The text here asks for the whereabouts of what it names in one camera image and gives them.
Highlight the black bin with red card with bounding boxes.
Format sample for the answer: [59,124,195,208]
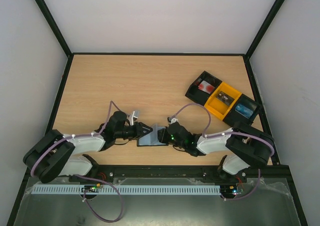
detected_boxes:
[185,71,222,106]

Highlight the blue card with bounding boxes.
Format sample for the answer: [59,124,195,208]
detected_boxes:
[235,103,254,119]

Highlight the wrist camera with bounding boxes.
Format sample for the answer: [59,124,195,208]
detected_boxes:
[128,110,140,126]
[167,115,179,125]

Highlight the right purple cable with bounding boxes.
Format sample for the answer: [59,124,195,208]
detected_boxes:
[167,102,275,202]

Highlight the red white card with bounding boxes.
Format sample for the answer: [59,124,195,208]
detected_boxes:
[198,81,215,94]

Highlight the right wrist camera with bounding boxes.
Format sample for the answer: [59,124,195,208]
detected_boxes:
[167,115,179,125]

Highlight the black leather card holder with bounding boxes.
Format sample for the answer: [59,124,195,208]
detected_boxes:
[137,123,168,147]

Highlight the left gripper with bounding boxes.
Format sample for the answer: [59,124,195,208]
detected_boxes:
[115,121,153,141]

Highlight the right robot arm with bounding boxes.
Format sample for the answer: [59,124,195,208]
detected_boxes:
[157,122,275,182]

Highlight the black card in yellow bin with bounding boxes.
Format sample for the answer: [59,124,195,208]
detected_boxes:
[216,91,235,106]

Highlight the grey slotted cable duct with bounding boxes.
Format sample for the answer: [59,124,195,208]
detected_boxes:
[30,184,221,195]

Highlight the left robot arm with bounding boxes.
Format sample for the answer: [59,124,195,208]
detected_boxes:
[22,111,153,183]

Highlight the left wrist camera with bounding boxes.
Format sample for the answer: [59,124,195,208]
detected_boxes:
[128,110,140,126]

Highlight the yellow bin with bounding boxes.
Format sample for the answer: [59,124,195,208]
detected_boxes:
[204,82,242,121]

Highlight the black bin with blue card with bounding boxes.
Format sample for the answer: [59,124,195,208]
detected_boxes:
[222,94,262,127]

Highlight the metal tray sheet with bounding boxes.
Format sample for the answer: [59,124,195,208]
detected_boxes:
[15,178,300,225]

